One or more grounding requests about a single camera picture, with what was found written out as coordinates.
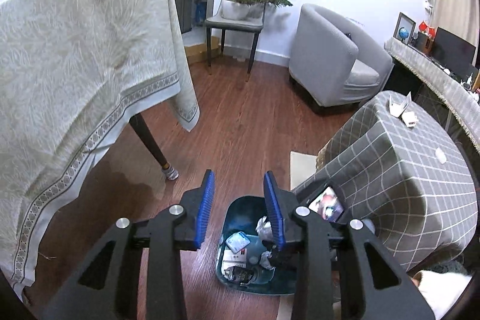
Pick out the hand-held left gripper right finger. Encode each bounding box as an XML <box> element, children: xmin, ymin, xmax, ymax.
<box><xmin>263</xmin><ymin>171</ymin><xmax>437</xmax><ymax>320</ymax></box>

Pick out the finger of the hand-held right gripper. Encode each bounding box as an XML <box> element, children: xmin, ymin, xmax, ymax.
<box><xmin>270</xmin><ymin>248</ymin><xmax>298</xmax><ymax>270</ymax></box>

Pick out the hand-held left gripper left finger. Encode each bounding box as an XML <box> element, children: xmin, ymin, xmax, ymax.
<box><xmin>39</xmin><ymin>170</ymin><xmax>217</xmax><ymax>320</ymax></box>

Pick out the white tissue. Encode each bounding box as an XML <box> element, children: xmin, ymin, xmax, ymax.
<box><xmin>260</xmin><ymin>250</ymin><xmax>277</xmax><ymax>269</ymax></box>

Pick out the dark teal trash bin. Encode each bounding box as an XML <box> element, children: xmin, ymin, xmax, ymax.
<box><xmin>215</xmin><ymin>196</ymin><xmax>298</xmax><ymax>296</ymax></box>

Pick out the blue and white packet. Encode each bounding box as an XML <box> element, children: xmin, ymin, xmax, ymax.
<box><xmin>225</xmin><ymin>233</ymin><xmax>251</xmax><ymax>254</ymax></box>

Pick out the white printed carton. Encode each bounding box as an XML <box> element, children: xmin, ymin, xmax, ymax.
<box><xmin>224</xmin><ymin>252</ymin><xmax>248</xmax><ymax>270</ymax></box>

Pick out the person's right forearm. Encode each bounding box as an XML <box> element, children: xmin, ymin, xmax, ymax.
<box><xmin>332</xmin><ymin>269</ymin><xmax>343</xmax><ymax>306</ymax></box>

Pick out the beige floor mat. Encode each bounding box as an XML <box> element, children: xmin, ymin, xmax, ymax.
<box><xmin>290</xmin><ymin>151</ymin><xmax>319</xmax><ymax>193</ymax></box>

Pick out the striped table leg sock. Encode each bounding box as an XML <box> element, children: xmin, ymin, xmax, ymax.
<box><xmin>161</xmin><ymin>164</ymin><xmax>180</xmax><ymax>181</ymax></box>

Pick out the grey checked tablecloth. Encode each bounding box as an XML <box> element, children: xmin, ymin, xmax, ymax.
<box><xmin>292</xmin><ymin>90</ymin><xmax>479</xmax><ymax>272</ymax></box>

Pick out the dark wooden table leg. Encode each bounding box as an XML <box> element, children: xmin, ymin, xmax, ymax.
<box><xmin>128</xmin><ymin>114</ymin><xmax>169</xmax><ymax>171</ymax></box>

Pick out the white folded paper box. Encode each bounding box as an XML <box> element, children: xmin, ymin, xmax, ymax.
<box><xmin>388</xmin><ymin>92</ymin><xmax>413</xmax><ymax>117</ymax></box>

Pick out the grey fabric armchair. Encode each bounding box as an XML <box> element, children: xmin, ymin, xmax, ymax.
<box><xmin>289</xmin><ymin>3</ymin><xmax>394</xmax><ymax>108</ymax></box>

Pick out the person's white clothing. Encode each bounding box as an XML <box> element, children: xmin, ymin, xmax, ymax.
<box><xmin>412</xmin><ymin>268</ymin><xmax>474</xmax><ymax>320</ymax></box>

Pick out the flat cardboard box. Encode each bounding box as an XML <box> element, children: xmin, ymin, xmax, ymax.
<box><xmin>184</xmin><ymin>36</ymin><xmax>220</xmax><ymax>65</ymax></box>

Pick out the beige fringed desk cloth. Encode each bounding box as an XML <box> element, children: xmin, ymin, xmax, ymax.
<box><xmin>384</xmin><ymin>37</ymin><xmax>480</xmax><ymax>152</ymax></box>

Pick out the grey dining chair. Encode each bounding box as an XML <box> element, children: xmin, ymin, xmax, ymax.
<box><xmin>205</xmin><ymin>0</ymin><xmax>269</xmax><ymax>82</ymax></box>

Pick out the framed globe picture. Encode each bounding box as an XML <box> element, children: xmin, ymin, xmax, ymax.
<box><xmin>394</xmin><ymin>12</ymin><xmax>417</xmax><ymax>43</ymax></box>

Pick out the cream patterned tablecloth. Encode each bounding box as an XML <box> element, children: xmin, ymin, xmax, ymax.
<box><xmin>0</xmin><ymin>0</ymin><xmax>200</xmax><ymax>300</ymax></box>

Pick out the blue water bottle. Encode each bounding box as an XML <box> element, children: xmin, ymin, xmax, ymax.
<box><xmin>195</xmin><ymin>0</ymin><xmax>209</xmax><ymax>28</ymax></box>

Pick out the black monitor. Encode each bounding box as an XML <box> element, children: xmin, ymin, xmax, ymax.
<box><xmin>430</xmin><ymin>27</ymin><xmax>477</xmax><ymax>69</ymax></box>

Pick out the green plant in white pot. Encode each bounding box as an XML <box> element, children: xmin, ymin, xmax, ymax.
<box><xmin>221</xmin><ymin>0</ymin><xmax>294</xmax><ymax>21</ymax></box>

